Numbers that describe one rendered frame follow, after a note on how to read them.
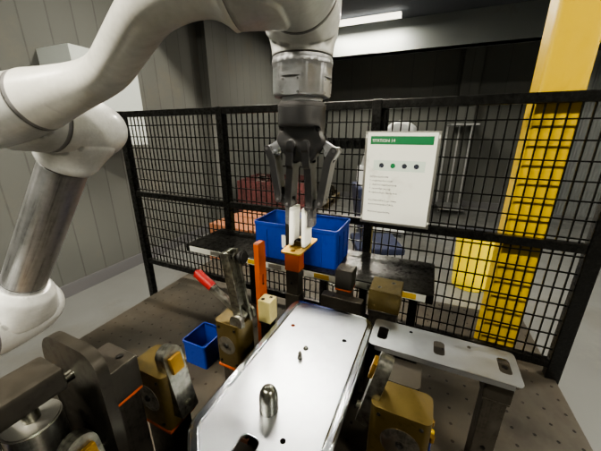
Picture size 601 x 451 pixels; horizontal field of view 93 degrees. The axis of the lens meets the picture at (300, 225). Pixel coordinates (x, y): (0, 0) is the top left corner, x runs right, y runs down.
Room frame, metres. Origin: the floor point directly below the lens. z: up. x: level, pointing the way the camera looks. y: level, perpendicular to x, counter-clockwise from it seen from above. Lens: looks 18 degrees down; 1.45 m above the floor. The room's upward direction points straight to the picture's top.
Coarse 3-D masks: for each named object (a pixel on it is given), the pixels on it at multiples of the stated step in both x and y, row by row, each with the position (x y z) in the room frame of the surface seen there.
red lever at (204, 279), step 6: (198, 270) 0.58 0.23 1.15; (198, 276) 0.57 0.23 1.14; (204, 276) 0.58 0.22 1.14; (204, 282) 0.57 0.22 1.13; (210, 282) 0.57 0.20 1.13; (210, 288) 0.56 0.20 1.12; (216, 288) 0.56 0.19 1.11; (216, 294) 0.55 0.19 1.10; (222, 294) 0.55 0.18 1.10; (222, 300) 0.55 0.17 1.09; (228, 300) 0.55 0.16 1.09; (228, 306) 0.54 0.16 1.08; (246, 312) 0.54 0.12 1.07
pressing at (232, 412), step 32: (288, 320) 0.60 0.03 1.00; (320, 320) 0.60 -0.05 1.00; (352, 320) 0.60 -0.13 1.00; (256, 352) 0.49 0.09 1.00; (288, 352) 0.49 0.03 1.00; (320, 352) 0.49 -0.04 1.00; (352, 352) 0.49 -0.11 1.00; (224, 384) 0.41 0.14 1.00; (256, 384) 0.41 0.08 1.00; (288, 384) 0.41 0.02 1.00; (320, 384) 0.41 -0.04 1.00; (352, 384) 0.42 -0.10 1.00; (224, 416) 0.35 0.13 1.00; (256, 416) 0.35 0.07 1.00; (288, 416) 0.35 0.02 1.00; (320, 416) 0.35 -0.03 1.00; (192, 448) 0.30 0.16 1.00; (224, 448) 0.30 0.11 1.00; (256, 448) 0.30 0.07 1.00; (288, 448) 0.30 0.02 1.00; (320, 448) 0.30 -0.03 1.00
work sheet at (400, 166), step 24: (384, 144) 0.95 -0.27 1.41; (408, 144) 0.92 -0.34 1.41; (432, 144) 0.89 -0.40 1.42; (384, 168) 0.95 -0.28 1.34; (408, 168) 0.92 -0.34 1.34; (432, 168) 0.89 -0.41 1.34; (384, 192) 0.95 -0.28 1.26; (408, 192) 0.91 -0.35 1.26; (432, 192) 0.88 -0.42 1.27; (360, 216) 0.98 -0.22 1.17; (384, 216) 0.94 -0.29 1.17; (408, 216) 0.91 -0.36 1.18
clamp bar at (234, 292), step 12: (228, 252) 0.53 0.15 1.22; (240, 252) 0.53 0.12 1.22; (228, 264) 0.53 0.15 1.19; (240, 264) 0.55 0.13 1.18; (228, 276) 0.53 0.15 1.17; (240, 276) 0.55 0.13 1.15; (228, 288) 0.53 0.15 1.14; (240, 288) 0.55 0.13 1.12; (240, 300) 0.54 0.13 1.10; (240, 312) 0.52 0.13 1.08
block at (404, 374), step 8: (400, 360) 0.49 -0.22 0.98; (400, 368) 0.47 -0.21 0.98; (408, 368) 0.47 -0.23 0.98; (416, 368) 0.47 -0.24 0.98; (392, 376) 0.45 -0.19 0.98; (400, 376) 0.45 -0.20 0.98; (408, 376) 0.45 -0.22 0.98; (416, 376) 0.45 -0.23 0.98; (400, 384) 0.43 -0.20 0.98; (408, 384) 0.43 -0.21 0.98; (416, 384) 0.43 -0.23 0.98
